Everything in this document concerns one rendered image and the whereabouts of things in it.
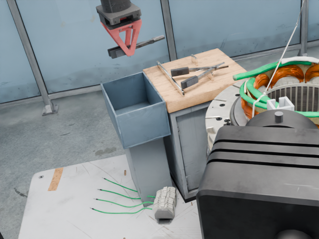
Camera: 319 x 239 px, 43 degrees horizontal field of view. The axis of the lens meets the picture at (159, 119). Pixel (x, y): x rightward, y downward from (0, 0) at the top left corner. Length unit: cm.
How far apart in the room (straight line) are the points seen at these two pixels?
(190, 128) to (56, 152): 191
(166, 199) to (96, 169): 28
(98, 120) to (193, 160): 203
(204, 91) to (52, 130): 222
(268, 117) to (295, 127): 1
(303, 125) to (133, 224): 84
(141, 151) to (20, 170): 186
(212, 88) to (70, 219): 48
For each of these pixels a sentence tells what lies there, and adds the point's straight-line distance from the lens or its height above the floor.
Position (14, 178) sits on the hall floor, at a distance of 267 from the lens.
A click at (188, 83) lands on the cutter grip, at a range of 85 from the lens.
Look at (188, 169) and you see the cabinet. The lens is 96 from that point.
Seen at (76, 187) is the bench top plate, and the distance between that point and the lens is 114.
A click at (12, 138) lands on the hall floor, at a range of 308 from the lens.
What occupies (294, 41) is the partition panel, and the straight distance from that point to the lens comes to 331.
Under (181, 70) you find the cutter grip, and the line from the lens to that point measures 90.
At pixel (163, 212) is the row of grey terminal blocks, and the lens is 96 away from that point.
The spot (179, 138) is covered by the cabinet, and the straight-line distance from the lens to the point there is 90.
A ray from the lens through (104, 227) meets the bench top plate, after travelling 100.
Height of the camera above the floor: 148
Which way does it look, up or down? 32 degrees down
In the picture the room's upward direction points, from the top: 11 degrees counter-clockwise
